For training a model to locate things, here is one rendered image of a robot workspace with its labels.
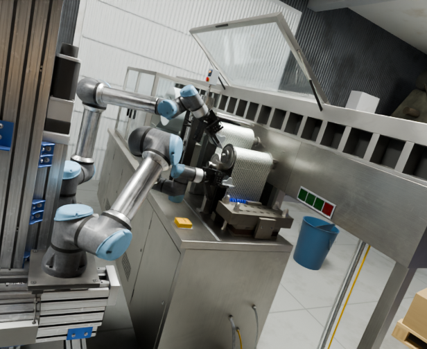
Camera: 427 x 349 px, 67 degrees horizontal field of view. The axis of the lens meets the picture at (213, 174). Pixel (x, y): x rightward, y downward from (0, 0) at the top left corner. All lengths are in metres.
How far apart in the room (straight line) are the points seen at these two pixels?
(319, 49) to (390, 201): 4.95
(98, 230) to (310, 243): 2.98
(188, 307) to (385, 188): 1.04
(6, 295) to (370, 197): 1.38
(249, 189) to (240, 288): 0.53
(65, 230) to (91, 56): 3.51
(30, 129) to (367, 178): 1.31
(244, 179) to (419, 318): 2.14
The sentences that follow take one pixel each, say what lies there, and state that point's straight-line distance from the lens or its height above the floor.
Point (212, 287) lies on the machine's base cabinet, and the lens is 1.68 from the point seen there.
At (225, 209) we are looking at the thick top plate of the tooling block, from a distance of 1.63.
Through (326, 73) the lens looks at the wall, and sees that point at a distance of 6.35.
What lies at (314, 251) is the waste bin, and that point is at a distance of 3.84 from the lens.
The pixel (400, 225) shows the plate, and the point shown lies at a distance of 1.41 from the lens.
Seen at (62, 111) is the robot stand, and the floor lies 1.33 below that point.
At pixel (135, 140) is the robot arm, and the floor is 1.29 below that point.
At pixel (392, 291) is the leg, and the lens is 1.63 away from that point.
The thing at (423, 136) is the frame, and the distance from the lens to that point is 1.42.
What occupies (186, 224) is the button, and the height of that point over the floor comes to 0.92.
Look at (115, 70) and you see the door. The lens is 4.55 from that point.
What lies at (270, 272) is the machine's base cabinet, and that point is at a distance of 1.83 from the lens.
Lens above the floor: 1.53
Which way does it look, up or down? 13 degrees down
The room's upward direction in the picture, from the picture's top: 16 degrees clockwise
